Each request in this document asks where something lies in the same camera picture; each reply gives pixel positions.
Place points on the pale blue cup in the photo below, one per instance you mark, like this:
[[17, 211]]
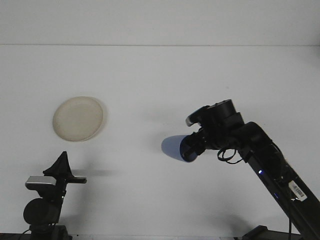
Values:
[[171, 146]]

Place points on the pale round plate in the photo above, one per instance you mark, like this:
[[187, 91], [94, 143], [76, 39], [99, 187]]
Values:
[[77, 120]]

